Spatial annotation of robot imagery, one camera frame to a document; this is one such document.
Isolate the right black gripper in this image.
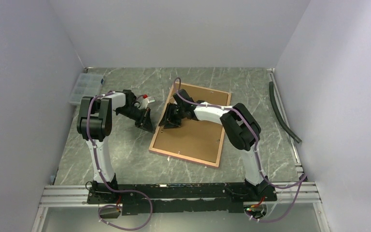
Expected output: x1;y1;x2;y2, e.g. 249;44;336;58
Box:
159;102;186;129

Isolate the black rubber hose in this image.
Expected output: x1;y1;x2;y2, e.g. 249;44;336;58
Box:
269;81;302;144

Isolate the aluminium rail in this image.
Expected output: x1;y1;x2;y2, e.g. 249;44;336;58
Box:
39;182;322;207

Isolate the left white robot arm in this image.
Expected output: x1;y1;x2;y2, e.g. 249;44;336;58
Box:
76;89;155;203

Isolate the brown frame backing board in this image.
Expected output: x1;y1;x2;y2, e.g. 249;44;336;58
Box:
153;86;229;164

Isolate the purple cable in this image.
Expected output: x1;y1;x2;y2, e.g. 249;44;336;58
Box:
172;77;307;224
86;90;154;232

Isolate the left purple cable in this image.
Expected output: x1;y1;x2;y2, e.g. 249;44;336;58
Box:
86;90;154;232

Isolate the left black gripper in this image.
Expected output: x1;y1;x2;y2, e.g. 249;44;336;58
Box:
117;106;156;134

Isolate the wooden picture frame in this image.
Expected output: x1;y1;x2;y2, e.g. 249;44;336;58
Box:
148;82;232;169

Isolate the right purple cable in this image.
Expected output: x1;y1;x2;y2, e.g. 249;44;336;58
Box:
172;77;307;224

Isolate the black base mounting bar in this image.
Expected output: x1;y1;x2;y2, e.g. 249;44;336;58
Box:
87;182;277;216

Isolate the clear plastic organizer box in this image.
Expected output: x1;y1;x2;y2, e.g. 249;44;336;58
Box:
68;73;104;106

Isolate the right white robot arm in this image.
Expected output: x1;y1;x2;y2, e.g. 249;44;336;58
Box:
159;89;268;201

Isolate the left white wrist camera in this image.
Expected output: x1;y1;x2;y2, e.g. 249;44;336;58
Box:
139;94;156;109

